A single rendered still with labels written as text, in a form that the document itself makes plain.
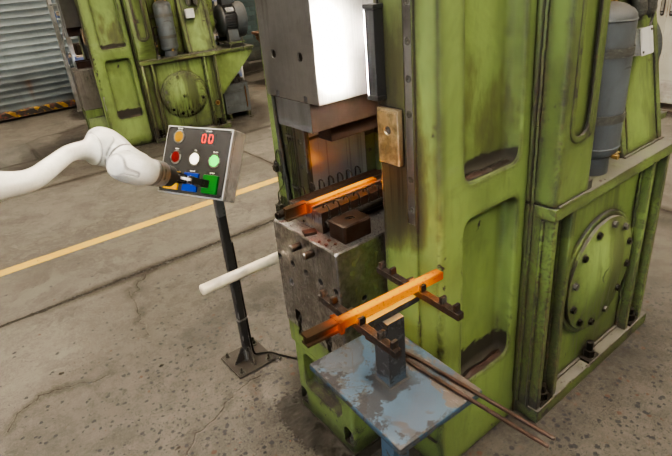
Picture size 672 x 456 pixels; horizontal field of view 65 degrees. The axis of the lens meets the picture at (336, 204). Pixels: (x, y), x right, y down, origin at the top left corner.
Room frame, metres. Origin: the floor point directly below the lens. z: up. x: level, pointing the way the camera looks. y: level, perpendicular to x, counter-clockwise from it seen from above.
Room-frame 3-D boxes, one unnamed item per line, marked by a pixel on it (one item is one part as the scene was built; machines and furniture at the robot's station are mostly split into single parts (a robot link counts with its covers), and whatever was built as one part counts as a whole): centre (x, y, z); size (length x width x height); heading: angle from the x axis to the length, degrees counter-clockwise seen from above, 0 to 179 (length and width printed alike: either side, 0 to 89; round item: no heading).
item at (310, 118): (1.80, -0.06, 1.32); 0.42 x 0.20 x 0.10; 126
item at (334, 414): (1.76, -0.10, 0.23); 0.55 x 0.37 x 0.47; 126
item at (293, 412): (1.65, 0.15, 0.01); 0.58 x 0.39 x 0.01; 36
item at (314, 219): (1.80, -0.06, 0.96); 0.42 x 0.20 x 0.09; 126
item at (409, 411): (1.15, -0.11, 0.67); 0.40 x 0.30 x 0.02; 34
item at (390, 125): (1.50, -0.18, 1.27); 0.09 x 0.02 x 0.17; 36
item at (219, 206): (2.08, 0.50, 0.54); 0.04 x 0.04 x 1.08; 36
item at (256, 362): (2.08, 0.51, 0.05); 0.22 x 0.22 x 0.09; 36
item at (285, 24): (1.77, -0.08, 1.56); 0.42 x 0.39 x 0.40; 126
